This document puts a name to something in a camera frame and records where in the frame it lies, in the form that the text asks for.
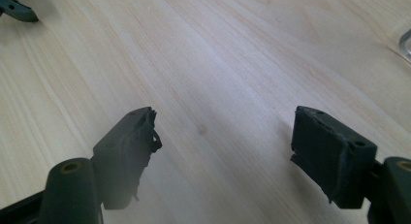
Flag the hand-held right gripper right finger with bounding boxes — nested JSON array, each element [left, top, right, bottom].
[[290, 105, 379, 209]]

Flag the clear acrylic book rack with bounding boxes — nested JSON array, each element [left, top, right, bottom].
[[398, 28, 411, 62]]

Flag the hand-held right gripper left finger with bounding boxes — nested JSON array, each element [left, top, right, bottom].
[[92, 106, 163, 210]]

